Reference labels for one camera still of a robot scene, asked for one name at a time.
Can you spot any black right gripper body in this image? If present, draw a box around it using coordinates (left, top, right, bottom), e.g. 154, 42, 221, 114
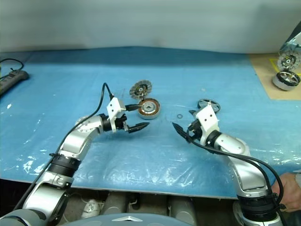
187, 118, 203, 142

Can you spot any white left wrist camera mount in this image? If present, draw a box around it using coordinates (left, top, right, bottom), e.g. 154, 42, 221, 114
106, 97, 127, 133

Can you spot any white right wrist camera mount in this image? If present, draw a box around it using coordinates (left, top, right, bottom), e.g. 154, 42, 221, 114
195, 105, 221, 145

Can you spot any brown cardboard mat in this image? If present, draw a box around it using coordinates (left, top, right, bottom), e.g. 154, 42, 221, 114
249, 52, 301, 101

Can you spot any black power strip cable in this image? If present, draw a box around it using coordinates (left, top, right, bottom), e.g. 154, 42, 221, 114
0, 58, 25, 72

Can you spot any person's bare hand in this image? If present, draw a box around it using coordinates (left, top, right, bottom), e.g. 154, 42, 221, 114
271, 172, 301, 212

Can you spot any white shoe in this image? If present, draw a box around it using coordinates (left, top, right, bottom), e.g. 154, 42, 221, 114
80, 199, 102, 219

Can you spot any silver motor stator housing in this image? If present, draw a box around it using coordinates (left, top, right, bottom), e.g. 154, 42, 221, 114
137, 98, 162, 121

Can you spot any black power strip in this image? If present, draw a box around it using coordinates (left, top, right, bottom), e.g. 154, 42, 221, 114
0, 70, 30, 96

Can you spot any assembled silver motor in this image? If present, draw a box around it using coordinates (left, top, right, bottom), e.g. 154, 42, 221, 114
272, 71, 301, 92

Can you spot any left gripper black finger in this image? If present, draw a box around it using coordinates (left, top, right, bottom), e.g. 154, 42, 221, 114
127, 121, 151, 134
124, 104, 142, 112

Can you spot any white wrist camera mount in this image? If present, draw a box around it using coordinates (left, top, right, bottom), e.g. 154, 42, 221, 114
106, 97, 127, 133
195, 105, 221, 145

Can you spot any round motor end cover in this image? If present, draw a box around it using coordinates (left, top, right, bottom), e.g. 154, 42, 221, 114
277, 53, 300, 70
129, 80, 153, 98

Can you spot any clear plastic bag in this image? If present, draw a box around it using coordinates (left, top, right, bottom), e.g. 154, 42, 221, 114
279, 20, 301, 57

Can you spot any grey robot torso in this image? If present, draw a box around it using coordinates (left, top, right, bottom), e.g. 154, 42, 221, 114
0, 209, 200, 226

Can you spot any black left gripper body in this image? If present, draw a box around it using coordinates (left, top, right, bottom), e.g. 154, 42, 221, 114
116, 112, 133, 133

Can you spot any dark grey rounded shape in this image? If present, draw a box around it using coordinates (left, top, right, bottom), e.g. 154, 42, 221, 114
167, 195, 198, 226
103, 192, 129, 216

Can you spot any blue plastic table sheet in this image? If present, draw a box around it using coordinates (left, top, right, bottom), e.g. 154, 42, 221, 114
0, 46, 301, 201

